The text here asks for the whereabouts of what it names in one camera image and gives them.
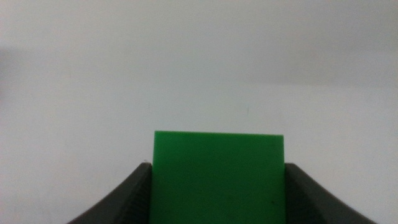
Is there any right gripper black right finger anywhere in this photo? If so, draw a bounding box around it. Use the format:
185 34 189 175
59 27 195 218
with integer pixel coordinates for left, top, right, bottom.
284 162 379 224

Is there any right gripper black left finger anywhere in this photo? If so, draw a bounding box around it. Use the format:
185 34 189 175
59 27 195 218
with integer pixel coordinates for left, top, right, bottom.
67 162 153 224

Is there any green cube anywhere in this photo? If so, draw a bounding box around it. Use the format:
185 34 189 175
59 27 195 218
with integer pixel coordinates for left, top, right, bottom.
148 130 286 224

